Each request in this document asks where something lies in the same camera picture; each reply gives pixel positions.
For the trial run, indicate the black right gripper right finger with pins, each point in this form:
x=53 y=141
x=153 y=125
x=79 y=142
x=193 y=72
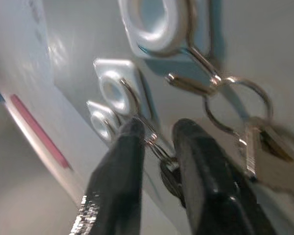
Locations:
x=210 y=186

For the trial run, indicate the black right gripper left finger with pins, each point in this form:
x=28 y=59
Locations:
x=117 y=176

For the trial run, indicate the white adhesive wall hook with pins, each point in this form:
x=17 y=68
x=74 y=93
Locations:
x=98 y=127
x=159 y=41
x=117 y=66

